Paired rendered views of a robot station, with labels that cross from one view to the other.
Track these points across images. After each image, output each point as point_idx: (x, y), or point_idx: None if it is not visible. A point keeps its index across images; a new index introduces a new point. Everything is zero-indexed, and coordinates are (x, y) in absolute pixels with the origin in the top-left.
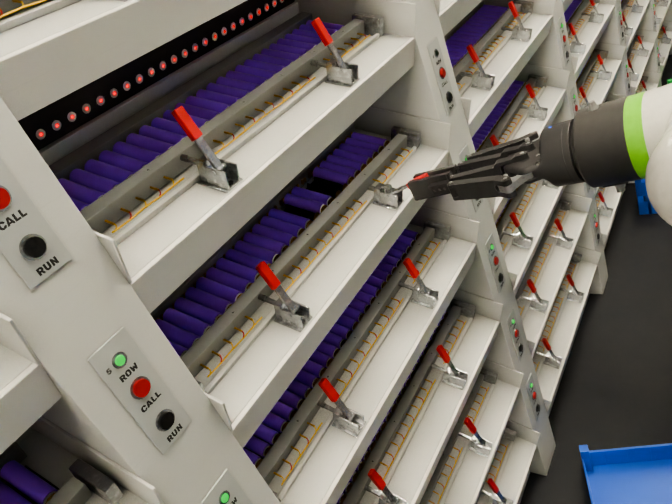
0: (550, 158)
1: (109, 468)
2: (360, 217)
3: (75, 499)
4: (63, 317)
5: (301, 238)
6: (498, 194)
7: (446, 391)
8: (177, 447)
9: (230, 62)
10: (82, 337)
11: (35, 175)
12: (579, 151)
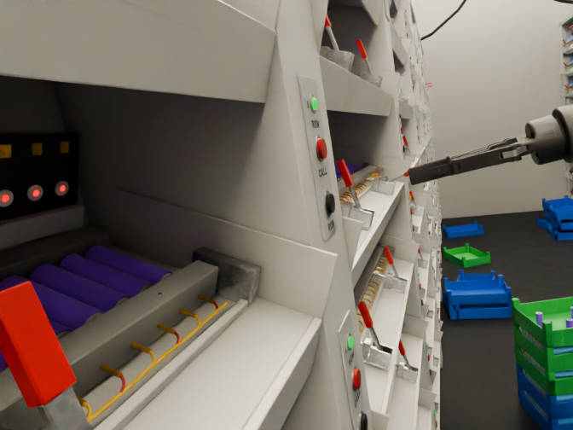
0: (543, 134)
1: (251, 253)
2: (367, 194)
3: (207, 281)
4: (290, 16)
5: (338, 184)
6: (501, 161)
7: (402, 384)
8: (329, 246)
9: None
10: (297, 51)
11: None
12: (570, 124)
